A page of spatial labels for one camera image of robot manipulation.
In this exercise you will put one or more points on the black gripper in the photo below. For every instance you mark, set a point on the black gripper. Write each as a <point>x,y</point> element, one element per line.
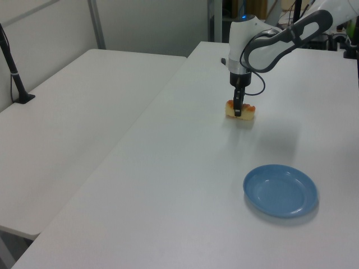
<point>240,78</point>

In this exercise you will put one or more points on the orange glazed bread loaf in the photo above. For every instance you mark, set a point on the orange glazed bread loaf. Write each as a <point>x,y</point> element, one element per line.
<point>248,113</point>

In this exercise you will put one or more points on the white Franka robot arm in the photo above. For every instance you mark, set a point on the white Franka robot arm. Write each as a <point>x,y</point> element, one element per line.
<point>241,36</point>

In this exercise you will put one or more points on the small dark grey clamp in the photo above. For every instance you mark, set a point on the small dark grey clamp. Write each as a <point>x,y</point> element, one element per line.
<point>223,62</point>

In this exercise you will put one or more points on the brown wooden shelf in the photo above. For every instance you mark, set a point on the brown wooden shelf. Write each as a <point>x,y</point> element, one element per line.
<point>252,8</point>

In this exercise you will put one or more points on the blue round plate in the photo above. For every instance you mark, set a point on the blue round plate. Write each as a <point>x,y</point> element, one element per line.
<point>280,194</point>

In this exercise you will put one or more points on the green bottle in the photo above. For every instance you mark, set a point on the green bottle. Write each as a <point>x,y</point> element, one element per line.
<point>352,28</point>

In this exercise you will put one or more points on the white side table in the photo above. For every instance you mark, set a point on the white side table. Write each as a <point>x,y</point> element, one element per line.
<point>70,126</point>

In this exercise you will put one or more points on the grey metal partition post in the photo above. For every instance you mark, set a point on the grey metal partition post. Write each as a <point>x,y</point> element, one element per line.
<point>96,23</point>

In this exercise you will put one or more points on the black camera stand pole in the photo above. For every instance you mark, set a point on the black camera stand pole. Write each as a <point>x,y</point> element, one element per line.
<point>12,73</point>

